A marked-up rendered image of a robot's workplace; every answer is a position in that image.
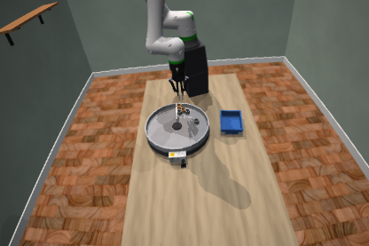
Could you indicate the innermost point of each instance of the blue open crate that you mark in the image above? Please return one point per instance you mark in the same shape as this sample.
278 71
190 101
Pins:
232 122

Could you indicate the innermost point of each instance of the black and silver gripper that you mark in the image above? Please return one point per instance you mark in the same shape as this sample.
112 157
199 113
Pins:
179 79

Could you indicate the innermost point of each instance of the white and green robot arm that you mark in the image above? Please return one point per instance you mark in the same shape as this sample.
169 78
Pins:
160 17

